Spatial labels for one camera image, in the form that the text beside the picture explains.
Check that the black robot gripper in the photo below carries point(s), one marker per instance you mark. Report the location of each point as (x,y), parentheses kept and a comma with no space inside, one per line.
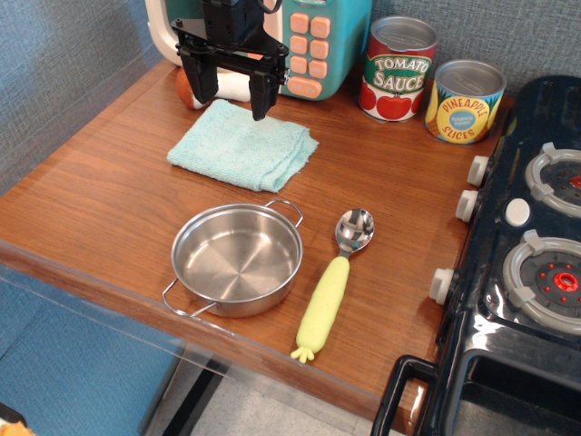
(231,35)

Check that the plush brown white mushroom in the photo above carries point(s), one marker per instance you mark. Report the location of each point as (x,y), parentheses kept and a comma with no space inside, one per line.
(232,86)

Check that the stainless steel pot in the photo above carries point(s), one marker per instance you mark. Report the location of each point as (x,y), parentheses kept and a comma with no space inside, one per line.
(235,260)

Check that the light blue folded cloth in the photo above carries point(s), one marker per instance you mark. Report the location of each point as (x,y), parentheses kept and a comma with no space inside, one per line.
(228,145)

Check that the teal toy microwave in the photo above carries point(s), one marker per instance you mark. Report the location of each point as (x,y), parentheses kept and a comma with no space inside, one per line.
(325,39)

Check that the tomato sauce can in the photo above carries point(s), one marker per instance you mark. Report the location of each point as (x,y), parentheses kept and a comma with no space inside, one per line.
(400,55)

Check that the pineapple slices can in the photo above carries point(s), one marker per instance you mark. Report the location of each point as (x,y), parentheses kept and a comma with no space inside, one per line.
(465,97)

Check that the black toy stove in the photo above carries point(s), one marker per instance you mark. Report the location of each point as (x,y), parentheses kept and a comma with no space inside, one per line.
(509,342)

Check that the orange object at corner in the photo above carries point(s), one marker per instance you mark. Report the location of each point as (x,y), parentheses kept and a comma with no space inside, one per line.
(13,423)

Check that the spoon with yellow handle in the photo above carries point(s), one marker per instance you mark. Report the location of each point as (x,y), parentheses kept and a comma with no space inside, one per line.
(353,232)

